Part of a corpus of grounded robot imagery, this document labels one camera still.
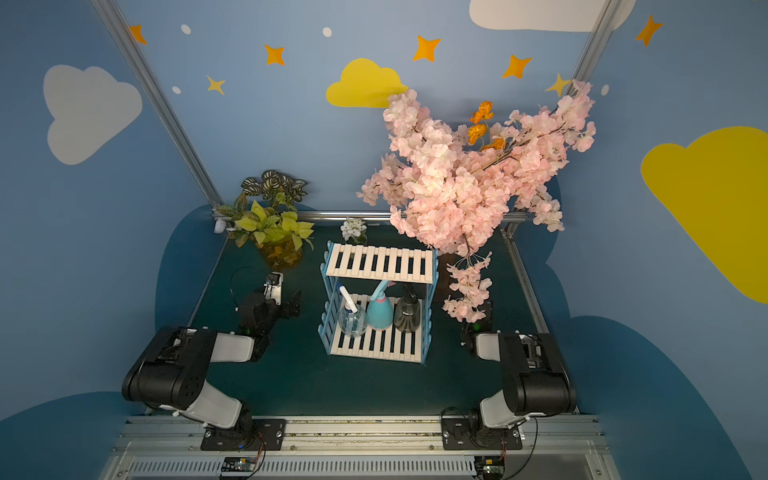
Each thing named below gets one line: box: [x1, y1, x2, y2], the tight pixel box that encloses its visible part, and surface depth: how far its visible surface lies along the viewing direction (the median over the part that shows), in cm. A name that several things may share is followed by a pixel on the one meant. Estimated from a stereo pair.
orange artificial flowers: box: [468, 101, 505, 150], surface depth 75 cm
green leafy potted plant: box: [216, 170, 315, 271], surface depth 98 cm
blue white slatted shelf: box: [317, 241, 439, 365], surface depth 81 cm
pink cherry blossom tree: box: [357, 80, 596, 324], surface depth 62 cm
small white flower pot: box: [340, 217, 368, 246], surface depth 106 cm
